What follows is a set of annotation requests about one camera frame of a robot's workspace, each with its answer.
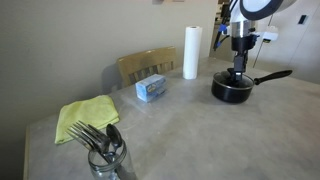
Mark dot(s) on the glass lid with black knob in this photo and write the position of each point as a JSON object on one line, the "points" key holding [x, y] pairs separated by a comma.
{"points": [[221, 79]]}

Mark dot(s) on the yellow cloth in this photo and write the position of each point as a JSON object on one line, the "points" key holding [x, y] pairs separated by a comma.
{"points": [[86, 115]]}

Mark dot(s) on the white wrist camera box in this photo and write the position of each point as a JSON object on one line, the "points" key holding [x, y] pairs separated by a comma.
{"points": [[269, 35]]}

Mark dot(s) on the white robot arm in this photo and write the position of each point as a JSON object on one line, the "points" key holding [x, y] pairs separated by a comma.
{"points": [[256, 10]]}

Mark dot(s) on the metal spoon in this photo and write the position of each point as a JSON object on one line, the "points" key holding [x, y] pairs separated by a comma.
{"points": [[114, 135]]}

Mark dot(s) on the blue cardboard box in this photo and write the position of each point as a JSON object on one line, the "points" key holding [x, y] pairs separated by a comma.
{"points": [[150, 87]]}

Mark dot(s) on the black wall switch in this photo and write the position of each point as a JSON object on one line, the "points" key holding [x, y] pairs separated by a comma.
{"points": [[302, 19]]}

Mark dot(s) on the glass jar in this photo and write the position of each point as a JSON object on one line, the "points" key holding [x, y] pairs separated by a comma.
{"points": [[100, 168]]}

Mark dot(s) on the white paper towel roll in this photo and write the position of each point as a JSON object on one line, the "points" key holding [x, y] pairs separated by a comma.
{"points": [[192, 53]]}

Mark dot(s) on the wooden chair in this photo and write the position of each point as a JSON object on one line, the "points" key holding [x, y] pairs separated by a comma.
{"points": [[146, 61]]}

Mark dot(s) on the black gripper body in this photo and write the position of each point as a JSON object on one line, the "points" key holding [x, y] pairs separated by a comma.
{"points": [[242, 43]]}

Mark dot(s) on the metal fork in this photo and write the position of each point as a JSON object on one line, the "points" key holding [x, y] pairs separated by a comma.
{"points": [[91, 135], [85, 140], [98, 133]]}

